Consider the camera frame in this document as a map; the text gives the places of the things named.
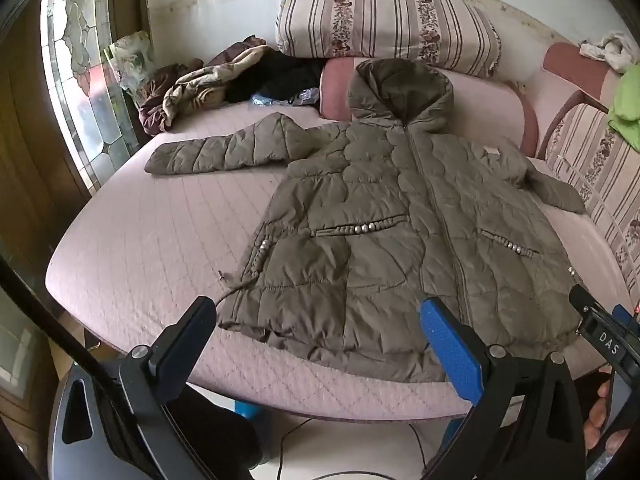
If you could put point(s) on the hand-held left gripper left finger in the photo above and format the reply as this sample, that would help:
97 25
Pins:
192 330

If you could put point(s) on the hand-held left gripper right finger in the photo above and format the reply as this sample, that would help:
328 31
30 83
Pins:
450 345

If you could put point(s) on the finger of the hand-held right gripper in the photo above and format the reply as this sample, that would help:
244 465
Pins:
584 301
627 317

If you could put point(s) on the olive hooded puffer jacket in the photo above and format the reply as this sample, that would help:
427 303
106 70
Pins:
375 240

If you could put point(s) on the person's right hand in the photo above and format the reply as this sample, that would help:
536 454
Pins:
597 412

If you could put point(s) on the blue bed leg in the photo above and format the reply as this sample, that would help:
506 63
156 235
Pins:
248 410

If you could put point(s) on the striped floral seat cushion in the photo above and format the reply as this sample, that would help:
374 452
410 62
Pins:
595 160

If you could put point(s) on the green cloth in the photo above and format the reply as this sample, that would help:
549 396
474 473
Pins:
627 102

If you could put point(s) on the pink bolster cushion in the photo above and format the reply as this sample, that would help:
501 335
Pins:
480 105

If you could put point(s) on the pink backrest cushion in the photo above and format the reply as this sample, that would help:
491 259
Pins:
575 70

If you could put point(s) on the blue plastic bag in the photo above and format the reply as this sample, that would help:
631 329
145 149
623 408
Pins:
282 97

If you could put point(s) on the white crumpled cloth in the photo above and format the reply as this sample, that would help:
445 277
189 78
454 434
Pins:
607 50

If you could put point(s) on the black clothing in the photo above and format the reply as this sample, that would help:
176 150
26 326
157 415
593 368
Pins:
280 75

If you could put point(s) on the stained glass window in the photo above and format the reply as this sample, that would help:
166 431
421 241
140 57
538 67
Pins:
75 60

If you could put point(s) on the striped floral pillow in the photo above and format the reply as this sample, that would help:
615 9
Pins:
380 20

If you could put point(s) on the wooden window frame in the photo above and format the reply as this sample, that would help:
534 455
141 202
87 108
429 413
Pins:
30 150

